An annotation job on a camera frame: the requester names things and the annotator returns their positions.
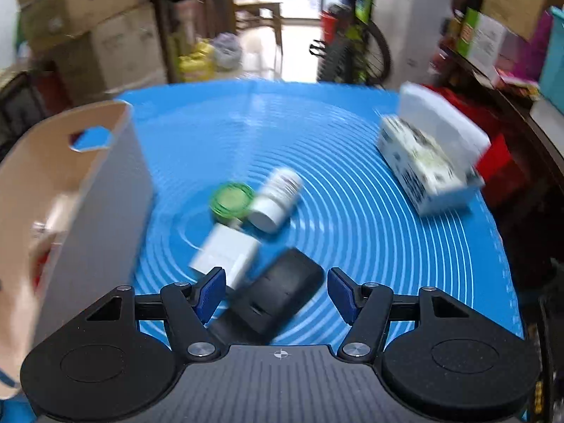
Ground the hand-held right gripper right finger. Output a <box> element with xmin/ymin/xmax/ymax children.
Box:
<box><xmin>327</xmin><ymin>267</ymin><xmax>482</xmax><ymax>362</ymax></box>

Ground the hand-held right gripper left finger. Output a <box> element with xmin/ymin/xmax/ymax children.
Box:
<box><xmin>77</xmin><ymin>267</ymin><xmax>227</xmax><ymax>362</ymax></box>

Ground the black plastic device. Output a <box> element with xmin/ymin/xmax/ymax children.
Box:
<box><xmin>211</xmin><ymin>247</ymin><xmax>326</xmax><ymax>345</ymax></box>

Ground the beige plastic storage bin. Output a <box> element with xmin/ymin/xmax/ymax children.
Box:
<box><xmin>0</xmin><ymin>100</ymin><xmax>156</xmax><ymax>400</ymax></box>

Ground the white power adapter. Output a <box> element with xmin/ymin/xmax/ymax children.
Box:
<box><xmin>189</xmin><ymin>222</ymin><xmax>261</xmax><ymax>290</ymax></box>

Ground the blue silicone baking mat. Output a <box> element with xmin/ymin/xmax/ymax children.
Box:
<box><xmin>112</xmin><ymin>80</ymin><xmax>528</xmax><ymax>350</ymax></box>

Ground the white pill bottle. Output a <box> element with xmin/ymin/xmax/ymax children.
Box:
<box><xmin>249</xmin><ymin>166</ymin><xmax>304</xmax><ymax>234</ymax></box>

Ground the white patterned tissue box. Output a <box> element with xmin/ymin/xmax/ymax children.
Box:
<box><xmin>376</xmin><ymin>81</ymin><xmax>492</xmax><ymax>218</ymax></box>

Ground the red box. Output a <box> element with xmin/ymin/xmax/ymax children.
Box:
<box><xmin>475</xmin><ymin>133</ymin><xmax>515</xmax><ymax>195</ymax></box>

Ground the yellow bag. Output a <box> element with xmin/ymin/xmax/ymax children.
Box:
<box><xmin>177</xmin><ymin>39</ymin><xmax>217</xmax><ymax>83</ymax></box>

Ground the small white plastic bag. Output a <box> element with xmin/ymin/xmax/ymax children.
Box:
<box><xmin>211</xmin><ymin>32</ymin><xmax>244</xmax><ymax>72</ymax></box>

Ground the green black bicycle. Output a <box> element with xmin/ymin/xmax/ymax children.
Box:
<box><xmin>309</xmin><ymin>0</ymin><xmax>393</xmax><ymax>87</ymax></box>

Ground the black metal cart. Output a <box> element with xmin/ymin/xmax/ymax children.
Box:
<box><xmin>0</xmin><ymin>67</ymin><xmax>50</xmax><ymax>160</ymax></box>

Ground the dark wooden cabinet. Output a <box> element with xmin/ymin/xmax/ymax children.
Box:
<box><xmin>151</xmin><ymin>0</ymin><xmax>235</xmax><ymax>85</ymax></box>

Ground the green white carton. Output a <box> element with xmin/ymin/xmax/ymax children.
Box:
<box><xmin>455</xmin><ymin>8</ymin><xmax>508</xmax><ymax>65</ymax></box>

